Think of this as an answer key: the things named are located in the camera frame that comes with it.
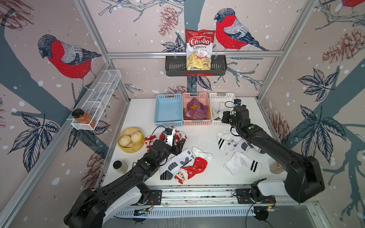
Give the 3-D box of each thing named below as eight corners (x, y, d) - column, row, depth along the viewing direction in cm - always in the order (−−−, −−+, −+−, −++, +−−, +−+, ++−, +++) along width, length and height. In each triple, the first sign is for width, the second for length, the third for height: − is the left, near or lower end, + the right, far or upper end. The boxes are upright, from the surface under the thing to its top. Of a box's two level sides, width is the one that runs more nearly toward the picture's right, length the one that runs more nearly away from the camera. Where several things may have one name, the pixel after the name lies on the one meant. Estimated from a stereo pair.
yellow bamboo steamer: (117, 153, 91) (113, 149, 87) (124, 130, 102) (121, 126, 98) (142, 153, 91) (140, 149, 87) (147, 130, 102) (145, 126, 98)
